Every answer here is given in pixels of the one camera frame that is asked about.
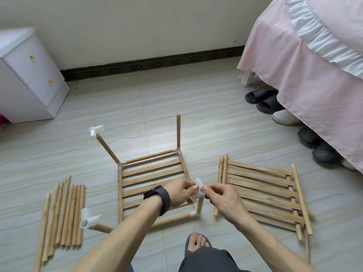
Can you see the person's right hand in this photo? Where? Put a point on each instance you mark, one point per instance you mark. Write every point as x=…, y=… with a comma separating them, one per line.
x=227, y=201

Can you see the person's left hand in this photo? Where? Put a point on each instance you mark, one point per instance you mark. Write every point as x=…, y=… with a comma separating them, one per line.
x=178, y=192

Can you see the single wooden stick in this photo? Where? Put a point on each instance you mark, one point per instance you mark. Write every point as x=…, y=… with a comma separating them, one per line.
x=199, y=203
x=178, y=130
x=102, y=227
x=108, y=149
x=170, y=219
x=150, y=157

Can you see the slatted wooden shelf panel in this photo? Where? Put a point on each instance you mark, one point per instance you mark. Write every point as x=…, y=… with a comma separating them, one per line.
x=150, y=178
x=266, y=195

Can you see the pile of wooden dowels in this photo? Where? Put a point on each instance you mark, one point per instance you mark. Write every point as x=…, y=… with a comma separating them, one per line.
x=62, y=218

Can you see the person's right forearm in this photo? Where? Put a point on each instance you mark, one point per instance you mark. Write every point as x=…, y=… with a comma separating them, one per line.
x=272, y=246

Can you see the person's left forearm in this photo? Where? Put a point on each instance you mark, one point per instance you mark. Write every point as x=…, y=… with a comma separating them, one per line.
x=119, y=240

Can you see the person's black sandal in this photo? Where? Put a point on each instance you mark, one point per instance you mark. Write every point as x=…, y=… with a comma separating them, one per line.
x=189, y=246

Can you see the black smartwatch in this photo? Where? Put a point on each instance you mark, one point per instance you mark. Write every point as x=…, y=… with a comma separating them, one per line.
x=157, y=199

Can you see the white shoe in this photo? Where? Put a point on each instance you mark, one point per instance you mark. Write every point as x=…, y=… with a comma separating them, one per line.
x=286, y=117
x=347, y=164

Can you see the white bed leg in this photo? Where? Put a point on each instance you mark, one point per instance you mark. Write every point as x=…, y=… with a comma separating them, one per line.
x=248, y=79

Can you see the pink ruffled bed skirt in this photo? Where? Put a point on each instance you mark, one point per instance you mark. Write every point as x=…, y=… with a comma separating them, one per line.
x=312, y=65

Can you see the white box cabinet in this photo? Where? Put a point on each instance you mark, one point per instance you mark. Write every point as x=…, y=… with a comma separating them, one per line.
x=28, y=76

